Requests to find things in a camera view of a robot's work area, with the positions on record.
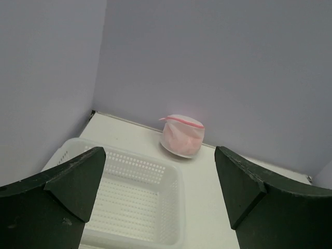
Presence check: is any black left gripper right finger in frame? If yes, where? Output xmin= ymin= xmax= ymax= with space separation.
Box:
xmin=214 ymin=146 xmax=331 ymax=248

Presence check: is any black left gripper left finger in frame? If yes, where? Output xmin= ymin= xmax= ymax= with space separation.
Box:
xmin=1 ymin=147 xmax=106 ymax=248

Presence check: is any white mesh laundry bag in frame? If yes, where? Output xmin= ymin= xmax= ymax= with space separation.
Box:
xmin=160 ymin=115 xmax=205 ymax=159

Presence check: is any white perforated plastic basket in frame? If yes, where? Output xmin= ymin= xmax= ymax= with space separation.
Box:
xmin=56 ymin=137 xmax=187 ymax=248

